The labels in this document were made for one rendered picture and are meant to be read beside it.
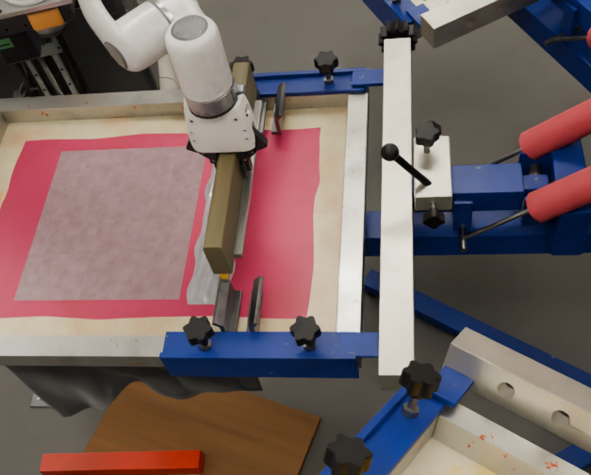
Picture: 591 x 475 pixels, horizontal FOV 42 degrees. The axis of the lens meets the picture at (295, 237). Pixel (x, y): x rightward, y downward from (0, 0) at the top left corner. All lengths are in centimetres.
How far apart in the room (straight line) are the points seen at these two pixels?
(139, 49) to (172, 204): 41
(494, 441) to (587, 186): 43
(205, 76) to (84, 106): 58
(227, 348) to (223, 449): 103
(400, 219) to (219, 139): 31
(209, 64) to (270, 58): 202
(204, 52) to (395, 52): 52
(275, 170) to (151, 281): 31
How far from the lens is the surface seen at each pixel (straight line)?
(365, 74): 148
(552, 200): 120
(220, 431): 221
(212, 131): 117
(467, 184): 126
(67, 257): 143
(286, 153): 144
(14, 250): 149
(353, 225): 128
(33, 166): 160
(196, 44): 104
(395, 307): 113
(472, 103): 282
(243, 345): 118
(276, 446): 216
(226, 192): 117
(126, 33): 109
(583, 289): 239
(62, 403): 173
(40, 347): 131
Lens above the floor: 203
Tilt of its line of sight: 54 degrees down
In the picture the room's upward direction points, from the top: 15 degrees counter-clockwise
